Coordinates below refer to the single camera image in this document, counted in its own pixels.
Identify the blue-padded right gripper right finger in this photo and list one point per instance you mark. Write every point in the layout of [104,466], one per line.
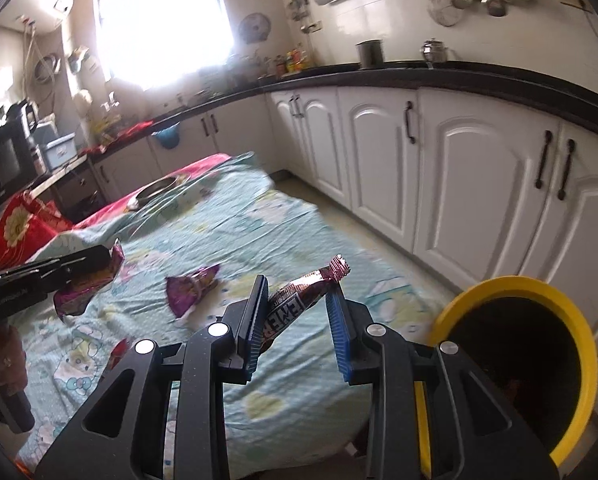
[348,320]

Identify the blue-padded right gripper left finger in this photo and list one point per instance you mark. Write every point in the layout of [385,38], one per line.
[246,320]

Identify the brown candy bar wrapper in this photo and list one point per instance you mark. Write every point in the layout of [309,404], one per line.
[299,295]

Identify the purple snack bag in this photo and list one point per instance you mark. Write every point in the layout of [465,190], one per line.
[185,292]

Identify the red snack wrapper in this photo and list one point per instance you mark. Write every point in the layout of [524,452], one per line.
[117,353]

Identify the yellow trash bin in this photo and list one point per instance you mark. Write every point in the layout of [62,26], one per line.
[535,345]

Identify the person's left hand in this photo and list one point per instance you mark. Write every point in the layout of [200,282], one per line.
[12,360]

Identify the red floral pillow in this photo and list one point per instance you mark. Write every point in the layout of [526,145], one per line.
[27,225]

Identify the cartoon print bed sheet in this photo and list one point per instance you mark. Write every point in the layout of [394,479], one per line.
[296,410]

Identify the white storage box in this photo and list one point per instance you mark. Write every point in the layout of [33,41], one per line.
[59,152]

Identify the metal plate on bed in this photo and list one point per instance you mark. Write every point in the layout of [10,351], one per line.
[150,193]

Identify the blue hanging basin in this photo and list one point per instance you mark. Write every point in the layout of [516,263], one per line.
[168,138]

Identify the dark metal canister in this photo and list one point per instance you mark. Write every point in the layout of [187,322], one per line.
[370,54]

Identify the steel teapot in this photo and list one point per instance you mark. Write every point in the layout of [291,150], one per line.
[434,52]

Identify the white water heater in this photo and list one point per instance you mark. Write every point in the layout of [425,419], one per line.
[44,15]

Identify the round wall fan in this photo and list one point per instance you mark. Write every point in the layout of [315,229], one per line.
[254,28]

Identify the wire mesh skimmer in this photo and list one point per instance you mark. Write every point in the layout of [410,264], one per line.
[444,13]

